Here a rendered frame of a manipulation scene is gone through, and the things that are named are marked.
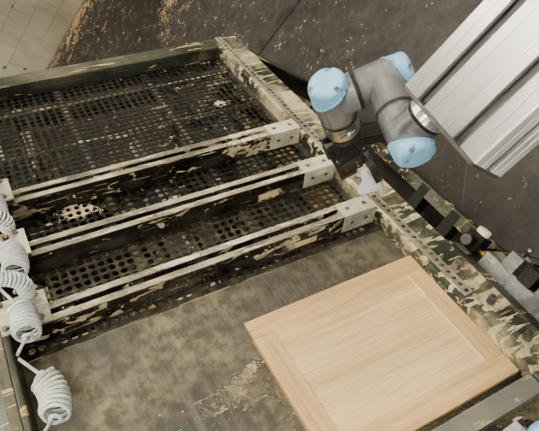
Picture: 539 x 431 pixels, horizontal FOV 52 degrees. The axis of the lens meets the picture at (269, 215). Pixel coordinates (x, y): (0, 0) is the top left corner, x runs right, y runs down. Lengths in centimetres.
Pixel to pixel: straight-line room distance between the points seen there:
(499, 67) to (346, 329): 116
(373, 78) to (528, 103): 67
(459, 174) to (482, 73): 230
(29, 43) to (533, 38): 635
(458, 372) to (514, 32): 119
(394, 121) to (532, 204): 162
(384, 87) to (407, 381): 75
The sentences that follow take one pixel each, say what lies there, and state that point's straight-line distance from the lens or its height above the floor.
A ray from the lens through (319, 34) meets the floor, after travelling 350.
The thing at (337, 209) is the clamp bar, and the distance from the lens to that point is 173.
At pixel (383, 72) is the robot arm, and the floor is 157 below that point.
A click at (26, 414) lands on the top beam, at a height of 186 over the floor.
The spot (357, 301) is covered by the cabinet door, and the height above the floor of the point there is 110.
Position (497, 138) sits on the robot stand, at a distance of 40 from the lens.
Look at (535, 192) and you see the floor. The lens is 256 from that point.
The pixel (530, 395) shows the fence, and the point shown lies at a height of 94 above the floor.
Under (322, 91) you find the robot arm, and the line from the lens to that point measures 103.
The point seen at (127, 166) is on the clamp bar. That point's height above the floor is 146.
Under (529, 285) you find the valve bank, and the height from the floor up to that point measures 76.
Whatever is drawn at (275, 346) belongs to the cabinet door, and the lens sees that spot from 144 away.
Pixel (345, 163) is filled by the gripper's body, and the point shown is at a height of 146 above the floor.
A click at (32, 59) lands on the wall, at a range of 674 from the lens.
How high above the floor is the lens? 238
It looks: 45 degrees down
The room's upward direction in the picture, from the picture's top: 77 degrees counter-clockwise
